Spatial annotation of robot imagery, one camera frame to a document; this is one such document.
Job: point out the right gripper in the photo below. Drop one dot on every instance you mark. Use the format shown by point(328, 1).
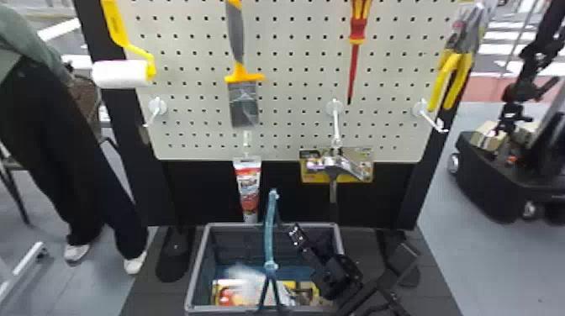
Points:
point(317, 261)

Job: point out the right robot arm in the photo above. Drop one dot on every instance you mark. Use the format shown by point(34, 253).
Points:
point(375, 295)

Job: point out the yellow packaged tool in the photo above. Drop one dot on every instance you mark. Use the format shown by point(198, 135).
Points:
point(300, 293)

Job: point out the grey basket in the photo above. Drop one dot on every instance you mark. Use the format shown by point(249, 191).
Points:
point(238, 247)

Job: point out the red white tube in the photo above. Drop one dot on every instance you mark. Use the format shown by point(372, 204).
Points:
point(248, 185)

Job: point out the silver tool on yellow card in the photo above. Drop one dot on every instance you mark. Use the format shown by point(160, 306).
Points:
point(337, 165)

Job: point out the white pegboard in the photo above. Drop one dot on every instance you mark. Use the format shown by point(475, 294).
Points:
point(291, 132)

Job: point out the grey yellow scraper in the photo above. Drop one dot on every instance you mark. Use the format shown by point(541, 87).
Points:
point(242, 99)

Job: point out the red yellow screwdriver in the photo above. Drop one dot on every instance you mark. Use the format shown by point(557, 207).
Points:
point(358, 31)

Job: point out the yellow pliers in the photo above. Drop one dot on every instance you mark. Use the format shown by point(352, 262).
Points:
point(459, 66)

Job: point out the yellow paint roller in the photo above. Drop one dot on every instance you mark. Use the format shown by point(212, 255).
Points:
point(121, 74)

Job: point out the person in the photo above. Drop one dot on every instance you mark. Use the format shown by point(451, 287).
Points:
point(48, 145)

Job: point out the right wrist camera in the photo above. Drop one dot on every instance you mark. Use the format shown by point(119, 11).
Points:
point(342, 275)

